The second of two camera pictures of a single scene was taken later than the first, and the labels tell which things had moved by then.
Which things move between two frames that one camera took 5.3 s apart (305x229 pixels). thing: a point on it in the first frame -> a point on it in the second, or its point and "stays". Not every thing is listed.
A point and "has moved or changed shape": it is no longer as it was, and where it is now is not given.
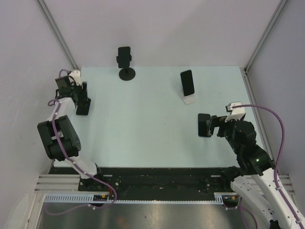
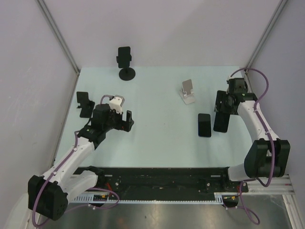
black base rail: (150, 181) stays
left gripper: (83, 89) -> (125, 125)
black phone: (188, 82) has moved or changed shape
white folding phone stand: (188, 99) stays
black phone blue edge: (204, 125) stays
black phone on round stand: (124, 57) stays
